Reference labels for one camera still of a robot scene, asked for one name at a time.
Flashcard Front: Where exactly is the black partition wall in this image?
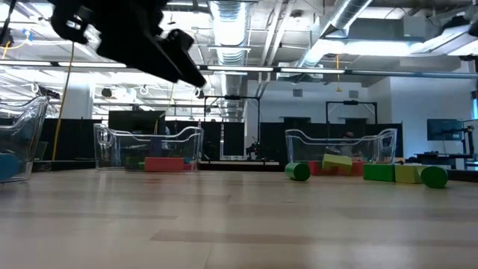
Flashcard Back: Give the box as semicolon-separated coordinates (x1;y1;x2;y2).
259;116;403;165
164;120;246;161

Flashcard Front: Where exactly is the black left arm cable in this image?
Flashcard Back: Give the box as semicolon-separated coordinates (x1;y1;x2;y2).
0;0;18;46

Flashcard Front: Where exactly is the small background robot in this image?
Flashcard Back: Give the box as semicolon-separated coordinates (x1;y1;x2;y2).
245;140;263;161

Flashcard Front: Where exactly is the yellow hanging cord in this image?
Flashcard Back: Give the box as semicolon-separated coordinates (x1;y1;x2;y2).
335;54;342;93

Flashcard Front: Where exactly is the round silver air duct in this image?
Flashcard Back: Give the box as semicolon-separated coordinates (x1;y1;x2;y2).
208;0;250;67

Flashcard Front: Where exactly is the green wooden cylinder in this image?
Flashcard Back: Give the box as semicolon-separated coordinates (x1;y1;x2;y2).
420;165;449;189
284;161;311;182

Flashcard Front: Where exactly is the background desk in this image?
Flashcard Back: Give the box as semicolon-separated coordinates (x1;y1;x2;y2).
414;151;474;169

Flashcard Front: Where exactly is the long ceiling light bar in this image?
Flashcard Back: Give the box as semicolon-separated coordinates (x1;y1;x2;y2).
0;59;478;80

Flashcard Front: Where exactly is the black monitor stand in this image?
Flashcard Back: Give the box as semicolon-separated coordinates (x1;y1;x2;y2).
462;125;476;155

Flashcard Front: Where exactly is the black ceiling box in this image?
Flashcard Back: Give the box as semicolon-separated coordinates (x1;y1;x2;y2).
0;26;14;48

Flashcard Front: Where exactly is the black display panel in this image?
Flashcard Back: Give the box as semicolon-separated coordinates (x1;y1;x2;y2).
108;110;167;134

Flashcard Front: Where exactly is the black gantry frame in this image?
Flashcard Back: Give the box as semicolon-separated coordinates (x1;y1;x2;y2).
203;95;261;160
325;99;378;125

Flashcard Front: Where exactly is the dark wall screen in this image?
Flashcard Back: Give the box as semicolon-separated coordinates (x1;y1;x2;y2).
426;118;464;142

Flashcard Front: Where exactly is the slanted silver air duct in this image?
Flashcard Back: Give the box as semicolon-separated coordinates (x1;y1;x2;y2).
298;0;374;69

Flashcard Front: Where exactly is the blue wooden cylinder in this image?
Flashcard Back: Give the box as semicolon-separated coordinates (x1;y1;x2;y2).
0;153;22;181

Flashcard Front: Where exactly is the clear plastic bin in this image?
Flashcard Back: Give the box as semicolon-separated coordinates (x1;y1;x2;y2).
285;128;398;175
0;96;50;184
93;123;205;172

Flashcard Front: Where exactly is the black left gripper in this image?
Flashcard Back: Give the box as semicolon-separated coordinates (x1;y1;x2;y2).
50;0;207;89

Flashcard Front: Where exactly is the light green wooden block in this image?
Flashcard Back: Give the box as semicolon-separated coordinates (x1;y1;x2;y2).
394;164;425;184

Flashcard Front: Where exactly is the red wooden plank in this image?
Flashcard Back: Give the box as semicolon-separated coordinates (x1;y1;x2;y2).
144;156;186;173

